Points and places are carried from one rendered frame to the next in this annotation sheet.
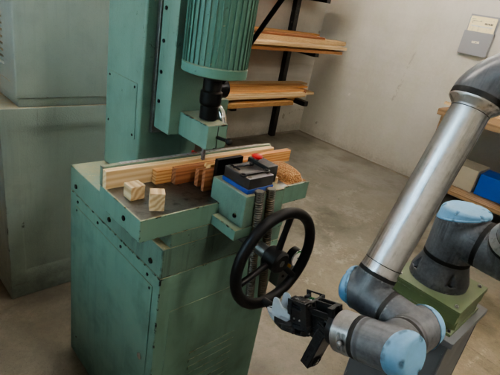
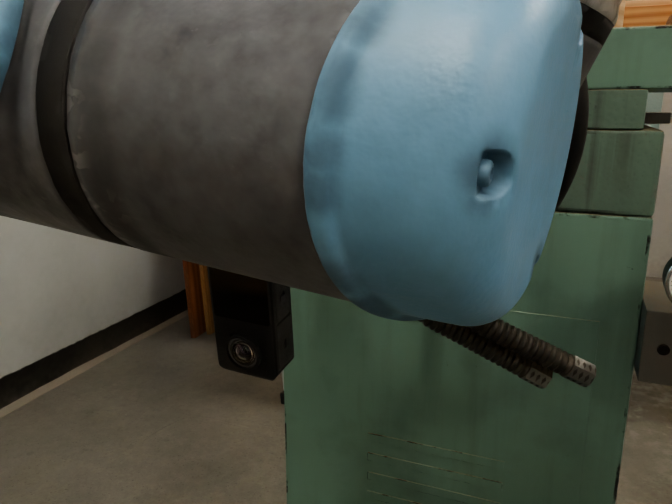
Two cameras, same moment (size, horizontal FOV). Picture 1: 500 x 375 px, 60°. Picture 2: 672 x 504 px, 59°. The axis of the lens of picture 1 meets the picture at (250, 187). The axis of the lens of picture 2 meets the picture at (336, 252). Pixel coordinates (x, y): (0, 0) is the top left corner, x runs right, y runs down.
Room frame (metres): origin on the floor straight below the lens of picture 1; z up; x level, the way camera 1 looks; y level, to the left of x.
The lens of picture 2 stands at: (0.68, -0.56, 0.83)
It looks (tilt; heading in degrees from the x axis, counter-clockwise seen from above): 14 degrees down; 68
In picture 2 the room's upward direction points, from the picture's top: straight up
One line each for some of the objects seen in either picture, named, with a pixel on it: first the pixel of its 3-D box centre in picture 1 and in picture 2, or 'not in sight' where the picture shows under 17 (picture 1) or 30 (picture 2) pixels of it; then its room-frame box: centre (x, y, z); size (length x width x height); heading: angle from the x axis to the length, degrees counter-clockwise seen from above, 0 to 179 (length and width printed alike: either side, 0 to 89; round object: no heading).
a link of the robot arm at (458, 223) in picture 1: (460, 231); not in sight; (1.26, -0.69, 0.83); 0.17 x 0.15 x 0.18; 45
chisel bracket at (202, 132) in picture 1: (202, 132); not in sight; (1.19, 0.16, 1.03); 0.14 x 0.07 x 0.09; 46
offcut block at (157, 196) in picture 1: (156, 199); not in sight; (0.92, 0.21, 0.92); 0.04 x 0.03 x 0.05; 108
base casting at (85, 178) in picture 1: (172, 200); (483, 149); (1.26, 0.24, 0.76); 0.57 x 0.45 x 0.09; 46
